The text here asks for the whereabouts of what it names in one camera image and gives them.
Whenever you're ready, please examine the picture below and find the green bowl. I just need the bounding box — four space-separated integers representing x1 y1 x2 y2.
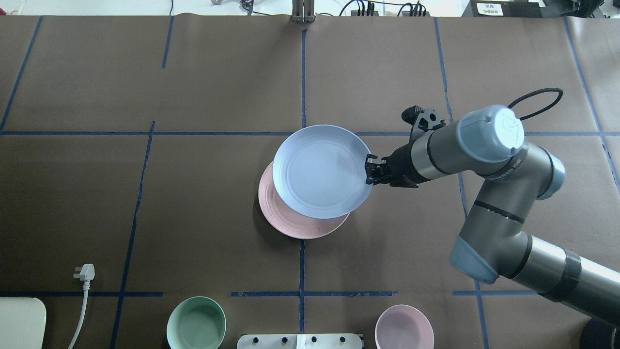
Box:
166 296 227 349

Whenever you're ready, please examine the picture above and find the aluminium frame post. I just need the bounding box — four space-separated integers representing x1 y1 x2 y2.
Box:
292 0 316 23

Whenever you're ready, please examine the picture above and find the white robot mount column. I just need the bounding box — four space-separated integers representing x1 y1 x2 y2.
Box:
237 333 365 349

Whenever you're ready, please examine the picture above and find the pink plate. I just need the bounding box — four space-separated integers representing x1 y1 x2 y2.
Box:
258 163 349 240

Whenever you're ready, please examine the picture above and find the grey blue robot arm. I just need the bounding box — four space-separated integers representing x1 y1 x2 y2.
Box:
365 105 620 328

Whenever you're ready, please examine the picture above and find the blue plate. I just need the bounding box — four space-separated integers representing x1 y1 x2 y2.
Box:
272 125 372 219

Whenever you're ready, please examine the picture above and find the white power plug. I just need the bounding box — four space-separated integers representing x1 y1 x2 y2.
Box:
68 263 95 349

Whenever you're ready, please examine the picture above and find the pink bowl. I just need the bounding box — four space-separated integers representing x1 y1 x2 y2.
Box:
374 304 435 349

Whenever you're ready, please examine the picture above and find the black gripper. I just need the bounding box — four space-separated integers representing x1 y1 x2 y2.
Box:
364 145 419 188

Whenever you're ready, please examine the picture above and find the cream toaster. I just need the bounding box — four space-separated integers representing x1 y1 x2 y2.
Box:
0 297 47 349

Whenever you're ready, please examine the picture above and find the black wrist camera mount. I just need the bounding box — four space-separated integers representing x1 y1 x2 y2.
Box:
401 105 447 143

